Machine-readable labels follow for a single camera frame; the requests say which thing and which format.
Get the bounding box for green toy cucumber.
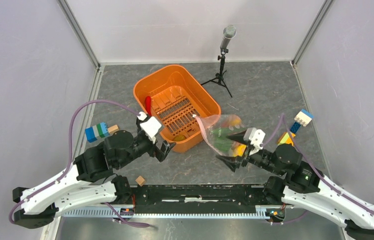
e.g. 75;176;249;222
212;127;235;153

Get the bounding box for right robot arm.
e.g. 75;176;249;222
217;127;374;240

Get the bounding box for blue green striped brick stack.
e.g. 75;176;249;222
84;122;110;143

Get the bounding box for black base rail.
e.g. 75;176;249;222
124;184;283;214

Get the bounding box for microphone on black tripod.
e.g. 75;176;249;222
201;24;236;98

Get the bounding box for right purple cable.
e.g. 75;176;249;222
261;113;374;233

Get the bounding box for yellow toy corn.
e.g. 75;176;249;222
228;143;247;157

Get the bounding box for yellow toy lemon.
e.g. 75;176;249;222
228;115;242;130

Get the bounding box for clear pink-dotted zip bag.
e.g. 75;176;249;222
193;114;247;157

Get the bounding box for blue white toy brick stack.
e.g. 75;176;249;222
290;109;314;134

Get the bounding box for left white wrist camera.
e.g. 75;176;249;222
137;111;164;143

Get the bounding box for purple cable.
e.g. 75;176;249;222
261;113;374;233
8;99;151;229

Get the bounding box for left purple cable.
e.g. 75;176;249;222
8;99;151;229

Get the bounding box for olive toy fruit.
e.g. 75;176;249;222
173;134;187;142

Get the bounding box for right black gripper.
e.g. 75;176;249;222
215;129;284;176

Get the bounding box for small tan wooden block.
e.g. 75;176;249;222
107;124;119;135

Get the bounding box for orange plastic basket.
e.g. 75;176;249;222
133;64;221;153

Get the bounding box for small wooden cube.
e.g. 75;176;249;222
135;175;146;187

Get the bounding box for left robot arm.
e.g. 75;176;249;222
8;130;176;229

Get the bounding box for red toy chili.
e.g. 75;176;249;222
145;96;152;116

